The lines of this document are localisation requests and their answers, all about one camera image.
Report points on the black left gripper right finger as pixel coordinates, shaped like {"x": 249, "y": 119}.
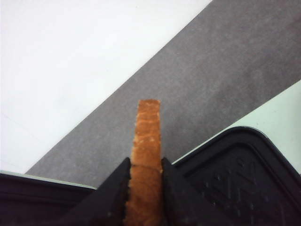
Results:
{"x": 183, "y": 206}

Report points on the toast slice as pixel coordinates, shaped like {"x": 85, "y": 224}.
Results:
{"x": 144, "y": 204}

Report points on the black sandwich maker lid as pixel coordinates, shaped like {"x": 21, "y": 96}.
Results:
{"x": 239, "y": 171}

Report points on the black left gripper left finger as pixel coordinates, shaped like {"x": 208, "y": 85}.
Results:
{"x": 104, "y": 206}

